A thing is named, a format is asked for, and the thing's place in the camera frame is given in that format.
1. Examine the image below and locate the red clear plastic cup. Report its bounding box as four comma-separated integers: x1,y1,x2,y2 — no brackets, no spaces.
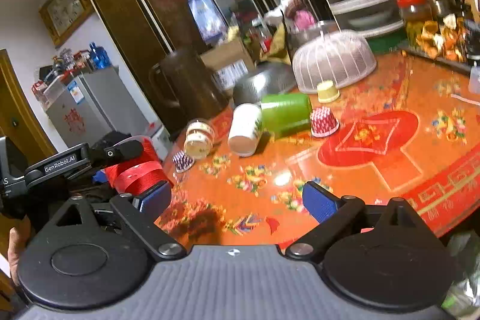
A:
104,136,173,196

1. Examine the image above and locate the clear glass jar cup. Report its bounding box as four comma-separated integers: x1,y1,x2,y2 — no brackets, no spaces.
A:
183,118,216,160

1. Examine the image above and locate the green plastic cup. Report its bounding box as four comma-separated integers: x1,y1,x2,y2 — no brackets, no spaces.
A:
260,93,312,138

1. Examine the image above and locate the white paper cup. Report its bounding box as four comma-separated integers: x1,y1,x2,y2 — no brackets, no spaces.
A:
228,103,263,157

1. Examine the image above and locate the person's left hand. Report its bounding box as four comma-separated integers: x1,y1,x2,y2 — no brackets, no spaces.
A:
7,217,35,287

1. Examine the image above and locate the purple dotted cupcake liner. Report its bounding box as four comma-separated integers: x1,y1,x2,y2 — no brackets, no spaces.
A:
172,150,195,173

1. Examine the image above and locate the grey small refrigerator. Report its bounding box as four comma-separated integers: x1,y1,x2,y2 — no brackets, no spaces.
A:
46,67,149,148

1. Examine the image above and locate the brown plastic pitcher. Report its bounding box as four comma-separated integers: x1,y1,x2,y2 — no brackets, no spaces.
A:
148,48,229,136

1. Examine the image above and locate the blue water bottle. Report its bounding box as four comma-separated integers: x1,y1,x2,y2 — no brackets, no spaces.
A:
89,42,112,70

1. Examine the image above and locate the red dotted cupcake liner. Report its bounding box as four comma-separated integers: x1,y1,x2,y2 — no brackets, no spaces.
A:
310,106,339,137

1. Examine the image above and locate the yellow orange cupcake liner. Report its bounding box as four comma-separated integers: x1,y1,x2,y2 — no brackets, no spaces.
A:
316,79,340,103

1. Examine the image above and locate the cardboard box with label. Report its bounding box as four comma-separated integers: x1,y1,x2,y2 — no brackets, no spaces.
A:
200,38,255,96

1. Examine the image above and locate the blue white snack bag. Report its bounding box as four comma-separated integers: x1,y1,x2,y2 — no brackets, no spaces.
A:
187,0,227,46

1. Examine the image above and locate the steel colander bowl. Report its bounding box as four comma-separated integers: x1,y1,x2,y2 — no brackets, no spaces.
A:
233,62,297,106

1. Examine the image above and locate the white mesh food cover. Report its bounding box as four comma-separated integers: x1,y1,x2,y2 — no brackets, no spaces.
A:
292,30,377,94

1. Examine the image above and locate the tray of dried peels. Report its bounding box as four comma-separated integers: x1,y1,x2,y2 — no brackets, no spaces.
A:
399,14,479,74

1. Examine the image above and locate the red lid pickle jar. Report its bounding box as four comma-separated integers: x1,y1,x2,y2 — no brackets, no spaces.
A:
396,0,433,47

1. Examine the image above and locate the framed wall clock picture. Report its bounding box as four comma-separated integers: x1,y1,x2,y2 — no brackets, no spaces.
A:
39,0,95,48

